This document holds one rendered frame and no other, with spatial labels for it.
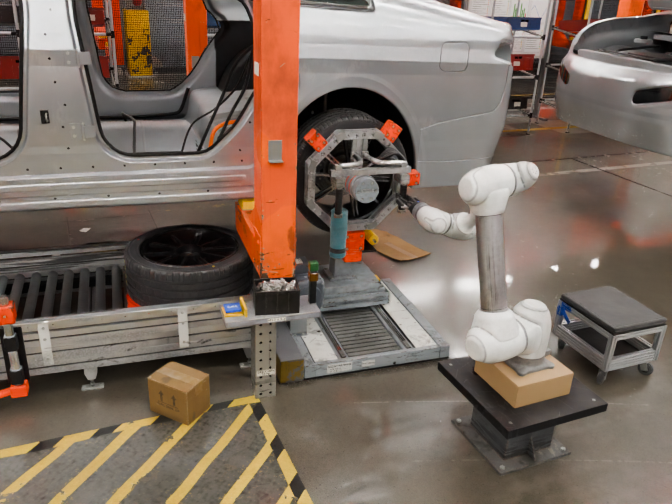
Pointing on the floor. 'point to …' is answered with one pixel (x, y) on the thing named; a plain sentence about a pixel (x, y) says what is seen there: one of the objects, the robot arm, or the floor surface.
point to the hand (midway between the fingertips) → (402, 197)
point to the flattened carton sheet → (388, 244)
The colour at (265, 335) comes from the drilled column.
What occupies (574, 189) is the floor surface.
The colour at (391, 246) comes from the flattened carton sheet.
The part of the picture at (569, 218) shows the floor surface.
